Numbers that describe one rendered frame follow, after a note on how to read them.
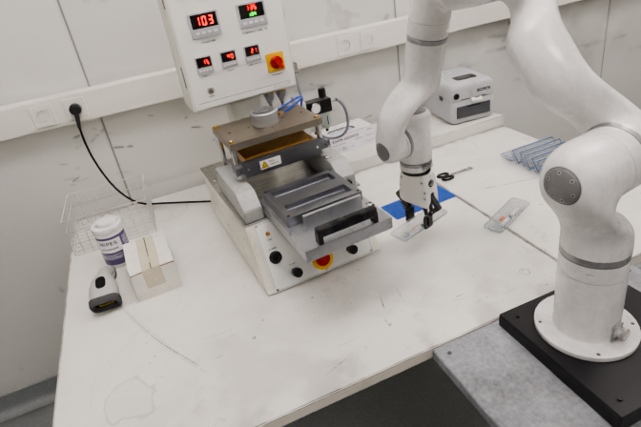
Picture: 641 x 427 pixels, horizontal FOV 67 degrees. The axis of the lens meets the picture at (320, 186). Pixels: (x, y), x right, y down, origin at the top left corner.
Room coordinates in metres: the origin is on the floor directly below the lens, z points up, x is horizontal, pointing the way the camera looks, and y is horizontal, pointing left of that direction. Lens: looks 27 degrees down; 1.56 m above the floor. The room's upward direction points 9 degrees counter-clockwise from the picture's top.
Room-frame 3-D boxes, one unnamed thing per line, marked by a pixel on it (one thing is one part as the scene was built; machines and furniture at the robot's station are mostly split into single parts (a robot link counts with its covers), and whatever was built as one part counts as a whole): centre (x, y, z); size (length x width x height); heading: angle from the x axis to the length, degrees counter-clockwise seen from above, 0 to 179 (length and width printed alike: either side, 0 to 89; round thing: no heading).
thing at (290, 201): (1.08, 0.03, 0.98); 0.20 x 0.17 x 0.03; 112
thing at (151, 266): (1.17, 0.51, 0.80); 0.19 x 0.13 x 0.09; 18
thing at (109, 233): (1.29, 0.65, 0.82); 0.09 x 0.09 x 0.15
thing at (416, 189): (1.15, -0.26, 0.93); 0.10 x 0.08 x 0.11; 36
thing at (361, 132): (1.81, -0.12, 0.83); 0.23 x 0.12 x 0.07; 112
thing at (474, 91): (1.96, -0.64, 0.88); 0.25 x 0.20 x 0.17; 12
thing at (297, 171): (1.35, 0.14, 0.93); 0.46 x 0.35 x 0.01; 22
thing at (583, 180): (0.71, -0.46, 1.09); 0.19 x 0.12 x 0.24; 118
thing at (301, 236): (1.04, 0.01, 0.97); 0.30 x 0.22 x 0.08; 22
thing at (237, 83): (1.48, 0.19, 1.25); 0.33 x 0.16 x 0.64; 112
